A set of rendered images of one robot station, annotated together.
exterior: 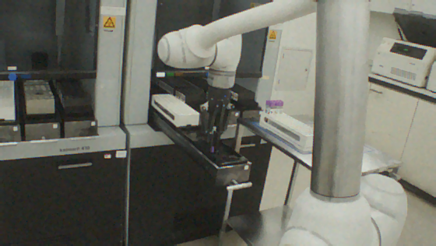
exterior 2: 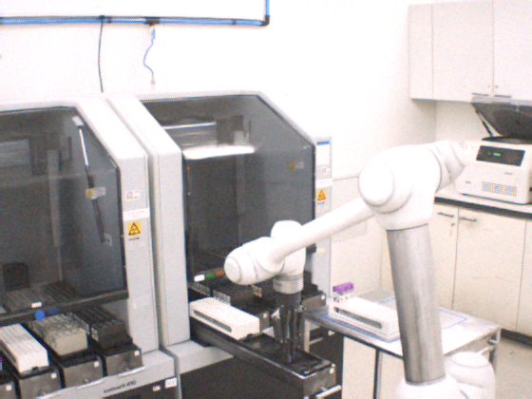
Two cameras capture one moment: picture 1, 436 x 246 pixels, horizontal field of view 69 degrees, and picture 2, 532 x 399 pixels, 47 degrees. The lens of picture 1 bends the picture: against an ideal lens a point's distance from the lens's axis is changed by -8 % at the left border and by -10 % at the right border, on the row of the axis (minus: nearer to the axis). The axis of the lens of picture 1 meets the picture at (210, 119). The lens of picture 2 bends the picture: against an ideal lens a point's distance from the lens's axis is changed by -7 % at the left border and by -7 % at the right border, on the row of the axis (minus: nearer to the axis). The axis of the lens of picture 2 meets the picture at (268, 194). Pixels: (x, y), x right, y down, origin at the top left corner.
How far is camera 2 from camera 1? 0.87 m
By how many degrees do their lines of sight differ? 10
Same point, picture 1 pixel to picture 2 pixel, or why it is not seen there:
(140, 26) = (168, 225)
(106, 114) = (142, 338)
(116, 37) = (143, 245)
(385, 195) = (470, 370)
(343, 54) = (413, 273)
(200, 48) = (272, 263)
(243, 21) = (313, 234)
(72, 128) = (115, 362)
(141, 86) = (178, 296)
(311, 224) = not seen: outside the picture
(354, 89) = (426, 296)
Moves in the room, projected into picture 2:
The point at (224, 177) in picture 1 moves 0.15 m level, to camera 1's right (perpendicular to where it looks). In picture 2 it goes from (312, 386) to (359, 381)
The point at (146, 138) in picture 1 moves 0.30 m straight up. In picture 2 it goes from (197, 357) to (192, 278)
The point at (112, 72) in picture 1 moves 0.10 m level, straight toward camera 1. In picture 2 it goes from (144, 287) to (151, 296)
